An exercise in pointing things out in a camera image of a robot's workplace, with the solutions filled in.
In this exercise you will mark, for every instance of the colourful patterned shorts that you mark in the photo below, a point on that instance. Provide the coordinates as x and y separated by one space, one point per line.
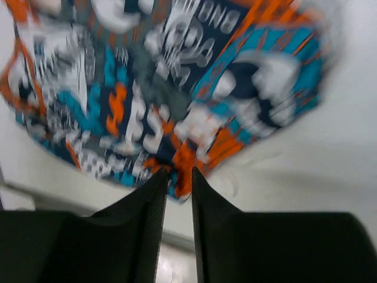
119 89

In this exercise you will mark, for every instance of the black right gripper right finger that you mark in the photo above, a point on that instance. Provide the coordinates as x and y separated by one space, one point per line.
236 246

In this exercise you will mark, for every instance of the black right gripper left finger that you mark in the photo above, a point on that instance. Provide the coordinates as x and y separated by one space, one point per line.
117 244

